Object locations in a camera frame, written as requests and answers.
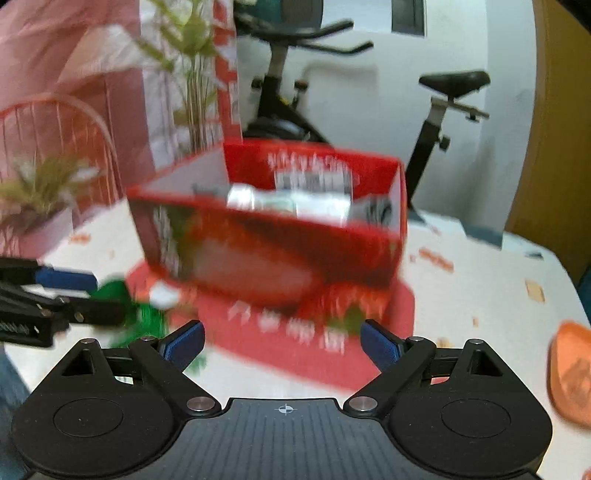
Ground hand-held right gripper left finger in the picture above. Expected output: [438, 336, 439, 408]
[54, 319, 221, 416]

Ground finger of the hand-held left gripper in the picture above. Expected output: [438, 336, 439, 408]
[28, 295, 127, 329]
[0, 257, 99, 292]

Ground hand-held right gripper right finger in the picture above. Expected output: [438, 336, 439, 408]
[345, 318, 514, 417]

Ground green packet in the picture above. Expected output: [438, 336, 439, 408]
[90, 280, 168, 347]

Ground red strawberry print box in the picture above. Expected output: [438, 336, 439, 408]
[126, 138, 409, 335]

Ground blue packet with white label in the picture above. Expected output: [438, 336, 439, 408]
[225, 183, 352, 228]

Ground blue cloth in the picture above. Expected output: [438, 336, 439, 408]
[0, 352, 31, 480]

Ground small potted grass plant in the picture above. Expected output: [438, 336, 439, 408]
[0, 154, 101, 259]

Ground printed cartoon tablecloth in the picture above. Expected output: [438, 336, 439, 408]
[0, 203, 591, 480]

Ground orange packet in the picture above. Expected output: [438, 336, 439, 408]
[546, 320, 591, 424]

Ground tall artificial green plant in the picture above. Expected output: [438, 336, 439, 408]
[136, 0, 228, 155]

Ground black exercise bike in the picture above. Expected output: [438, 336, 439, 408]
[233, 18, 491, 214]

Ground wooden door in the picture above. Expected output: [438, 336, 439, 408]
[504, 0, 591, 288]

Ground dark wall window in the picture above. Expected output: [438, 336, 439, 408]
[392, 0, 426, 37]

